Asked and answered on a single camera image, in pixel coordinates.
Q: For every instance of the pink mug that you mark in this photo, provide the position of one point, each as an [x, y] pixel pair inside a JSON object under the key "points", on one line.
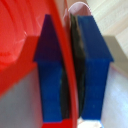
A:
{"points": [[80, 8]]}

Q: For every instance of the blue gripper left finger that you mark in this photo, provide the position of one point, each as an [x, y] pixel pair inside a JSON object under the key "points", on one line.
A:
{"points": [[50, 76]]}

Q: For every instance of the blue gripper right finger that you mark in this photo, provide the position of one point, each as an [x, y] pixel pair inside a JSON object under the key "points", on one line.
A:
{"points": [[96, 73]]}

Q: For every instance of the orange-red bowl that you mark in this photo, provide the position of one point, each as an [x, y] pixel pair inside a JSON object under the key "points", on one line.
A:
{"points": [[20, 40]]}

